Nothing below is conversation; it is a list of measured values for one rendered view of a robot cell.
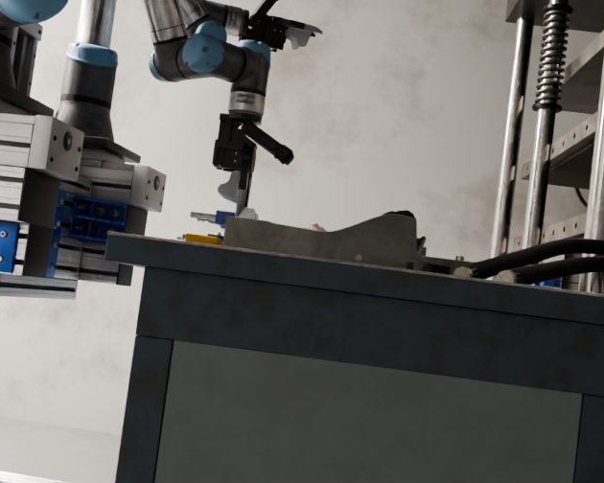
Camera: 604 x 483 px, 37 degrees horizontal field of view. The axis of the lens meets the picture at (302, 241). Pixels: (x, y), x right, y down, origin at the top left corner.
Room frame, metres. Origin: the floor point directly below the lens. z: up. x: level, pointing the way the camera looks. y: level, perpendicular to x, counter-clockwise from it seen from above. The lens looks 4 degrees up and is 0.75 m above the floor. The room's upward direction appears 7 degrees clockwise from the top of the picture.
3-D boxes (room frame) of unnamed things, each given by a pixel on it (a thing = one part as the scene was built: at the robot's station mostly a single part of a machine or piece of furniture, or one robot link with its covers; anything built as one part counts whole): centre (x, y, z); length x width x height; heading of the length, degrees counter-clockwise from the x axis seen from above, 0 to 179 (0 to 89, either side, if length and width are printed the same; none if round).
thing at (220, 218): (1.86, 0.17, 0.89); 0.13 x 0.05 x 0.05; 88
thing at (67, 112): (2.07, 0.54, 1.09); 0.15 x 0.15 x 0.10
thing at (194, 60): (1.80, 0.24, 1.21); 0.11 x 0.11 x 0.08; 45
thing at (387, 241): (1.90, -0.10, 0.87); 0.50 x 0.26 x 0.14; 88
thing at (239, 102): (1.86, 0.15, 1.13); 0.08 x 0.08 x 0.05
